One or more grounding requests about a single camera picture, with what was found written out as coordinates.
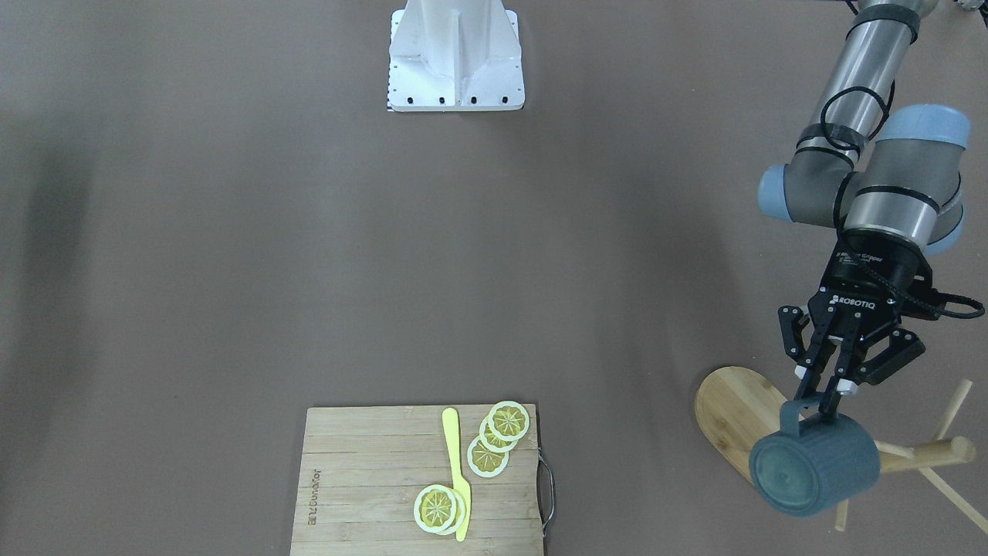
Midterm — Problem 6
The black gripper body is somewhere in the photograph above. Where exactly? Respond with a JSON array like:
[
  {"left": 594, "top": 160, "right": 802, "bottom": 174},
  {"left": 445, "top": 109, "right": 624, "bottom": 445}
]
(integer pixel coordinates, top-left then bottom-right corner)
[{"left": 806, "top": 236, "right": 934, "bottom": 357}]

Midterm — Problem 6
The dark blue ribbed mug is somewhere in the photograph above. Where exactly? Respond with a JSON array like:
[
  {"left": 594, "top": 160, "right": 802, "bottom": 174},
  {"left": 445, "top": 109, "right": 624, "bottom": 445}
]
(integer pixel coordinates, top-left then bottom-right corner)
[{"left": 749, "top": 400, "right": 880, "bottom": 517}]

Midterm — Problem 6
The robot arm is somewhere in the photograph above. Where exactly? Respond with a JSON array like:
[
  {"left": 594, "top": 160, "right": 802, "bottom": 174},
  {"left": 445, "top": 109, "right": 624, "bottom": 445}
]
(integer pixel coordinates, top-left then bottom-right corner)
[{"left": 758, "top": 1, "right": 986, "bottom": 419}]

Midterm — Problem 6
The wooden cup storage rack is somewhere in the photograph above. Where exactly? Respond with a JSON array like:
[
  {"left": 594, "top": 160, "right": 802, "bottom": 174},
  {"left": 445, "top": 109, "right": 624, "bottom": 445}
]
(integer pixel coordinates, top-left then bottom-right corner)
[{"left": 694, "top": 366, "right": 986, "bottom": 531}]

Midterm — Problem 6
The lemon slice middle of row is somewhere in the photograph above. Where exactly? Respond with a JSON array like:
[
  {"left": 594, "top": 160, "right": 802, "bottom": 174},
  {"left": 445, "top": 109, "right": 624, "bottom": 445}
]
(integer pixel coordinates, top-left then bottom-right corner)
[{"left": 479, "top": 416, "right": 518, "bottom": 453}]

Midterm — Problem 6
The yellow plastic knife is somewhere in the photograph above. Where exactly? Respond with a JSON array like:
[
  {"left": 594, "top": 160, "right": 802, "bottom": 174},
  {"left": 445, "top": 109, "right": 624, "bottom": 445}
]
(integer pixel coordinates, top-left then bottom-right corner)
[{"left": 442, "top": 407, "right": 472, "bottom": 542}]

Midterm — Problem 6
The lemon slice under pair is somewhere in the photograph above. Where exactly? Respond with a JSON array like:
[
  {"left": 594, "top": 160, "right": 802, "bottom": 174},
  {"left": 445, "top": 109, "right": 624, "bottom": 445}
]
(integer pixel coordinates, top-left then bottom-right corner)
[{"left": 438, "top": 489, "right": 469, "bottom": 536}]

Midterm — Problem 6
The lemon slice top of pair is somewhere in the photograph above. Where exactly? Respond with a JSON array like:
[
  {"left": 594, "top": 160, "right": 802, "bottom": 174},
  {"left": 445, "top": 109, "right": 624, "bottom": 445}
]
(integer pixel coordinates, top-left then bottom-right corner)
[{"left": 413, "top": 483, "right": 455, "bottom": 534}]

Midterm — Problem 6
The wooden cutting board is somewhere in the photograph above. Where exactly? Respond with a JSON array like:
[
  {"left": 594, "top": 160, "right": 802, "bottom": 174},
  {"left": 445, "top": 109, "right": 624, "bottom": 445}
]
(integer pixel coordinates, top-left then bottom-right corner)
[{"left": 290, "top": 402, "right": 555, "bottom": 555}]

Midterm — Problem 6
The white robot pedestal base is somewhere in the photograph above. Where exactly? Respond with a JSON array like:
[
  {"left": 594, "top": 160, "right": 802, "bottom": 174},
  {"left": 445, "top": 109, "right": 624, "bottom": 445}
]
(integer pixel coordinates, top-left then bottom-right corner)
[{"left": 386, "top": 1, "right": 526, "bottom": 113}]

